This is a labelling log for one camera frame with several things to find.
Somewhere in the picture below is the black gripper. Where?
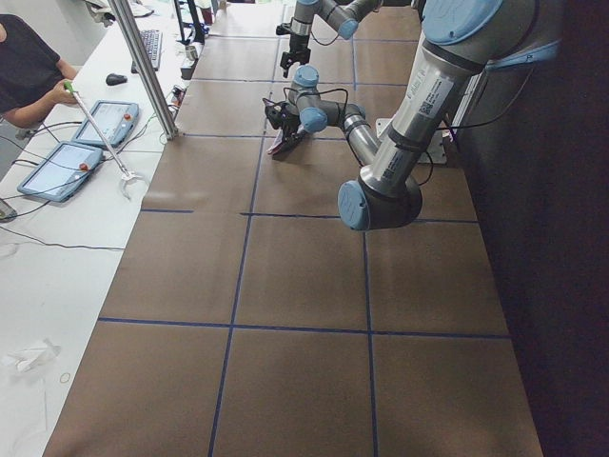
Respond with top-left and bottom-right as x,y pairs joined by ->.
264,100 -> 302,141
276,22 -> 311,78

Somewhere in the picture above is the pink towel with grey trim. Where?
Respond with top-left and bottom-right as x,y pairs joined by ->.
266,130 -> 306,155

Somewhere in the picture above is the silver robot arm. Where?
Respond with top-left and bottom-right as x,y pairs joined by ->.
265,0 -> 564,231
276,0 -> 383,78

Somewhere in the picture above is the metal cup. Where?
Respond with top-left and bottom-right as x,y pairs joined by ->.
185,46 -> 198,61

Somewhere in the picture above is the black keyboard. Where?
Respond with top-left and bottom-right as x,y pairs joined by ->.
140,30 -> 163,71

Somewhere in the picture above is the far blue teach pendant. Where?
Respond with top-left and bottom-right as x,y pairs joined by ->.
71,100 -> 140,149

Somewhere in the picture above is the blue teach pendant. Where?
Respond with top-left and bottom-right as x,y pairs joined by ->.
17,142 -> 103,203
71,100 -> 140,149

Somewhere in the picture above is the black computer mouse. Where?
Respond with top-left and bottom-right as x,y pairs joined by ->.
106,73 -> 128,87

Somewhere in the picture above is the near blue teach pendant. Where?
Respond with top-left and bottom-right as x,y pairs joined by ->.
17,142 -> 103,203

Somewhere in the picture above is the person in black shirt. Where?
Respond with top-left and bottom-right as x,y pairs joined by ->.
1,14 -> 77,129

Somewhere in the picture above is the crumpled white tissue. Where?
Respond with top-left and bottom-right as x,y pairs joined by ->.
1,338 -> 62,373

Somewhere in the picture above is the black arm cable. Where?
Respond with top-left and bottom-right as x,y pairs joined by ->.
262,85 -> 351,115

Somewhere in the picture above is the aluminium frame post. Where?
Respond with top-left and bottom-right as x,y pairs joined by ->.
108,0 -> 178,141

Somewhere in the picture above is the green handled reacher grabber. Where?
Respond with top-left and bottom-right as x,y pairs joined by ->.
63,80 -> 149,200

